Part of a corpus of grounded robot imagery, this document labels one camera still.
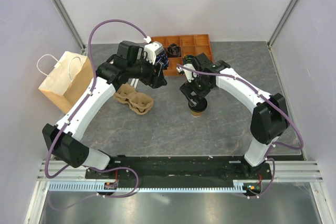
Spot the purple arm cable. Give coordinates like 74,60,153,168
176,63,305,200
44,19,153,210

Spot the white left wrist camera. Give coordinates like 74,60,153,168
144,41,164,65

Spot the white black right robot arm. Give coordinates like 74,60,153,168
176,53,289,179

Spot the blue striped rolled cloth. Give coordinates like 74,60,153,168
156,55,169,70

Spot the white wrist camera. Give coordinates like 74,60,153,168
144,41,164,65
176,63,198,82

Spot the aluminium front rail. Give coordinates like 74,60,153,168
270,159,323,182

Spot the black plastic cup lid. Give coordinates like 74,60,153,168
188,98,208,113

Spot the aluminium frame post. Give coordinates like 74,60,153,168
267,0,316,49
52,0,86,51

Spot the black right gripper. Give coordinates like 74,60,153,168
179,73,214,107

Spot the black rolled cloth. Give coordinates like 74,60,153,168
167,44,181,58

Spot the blue yellow rolled cloth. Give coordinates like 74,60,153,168
182,55,195,65

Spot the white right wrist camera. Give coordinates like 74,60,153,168
176,63,198,82

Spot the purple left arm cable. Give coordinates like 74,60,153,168
44,19,153,210

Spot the brown paper bag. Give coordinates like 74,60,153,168
38,51,93,114

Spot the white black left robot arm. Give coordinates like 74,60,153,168
42,41,168,178

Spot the pulp cardboard cup carrier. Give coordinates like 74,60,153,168
127,92,154,115

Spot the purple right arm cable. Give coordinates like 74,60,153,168
176,63,305,200

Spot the aluminium frame post right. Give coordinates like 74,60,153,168
267,0,316,49

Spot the orange wooden compartment tray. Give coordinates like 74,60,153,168
151,34,214,77

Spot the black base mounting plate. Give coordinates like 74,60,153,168
85,155,272,187

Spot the aluminium frame post left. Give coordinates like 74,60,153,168
52,0,86,51

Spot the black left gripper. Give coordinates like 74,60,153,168
128,53,167,89

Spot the brown paper coffee cup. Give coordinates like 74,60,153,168
190,109,205,117

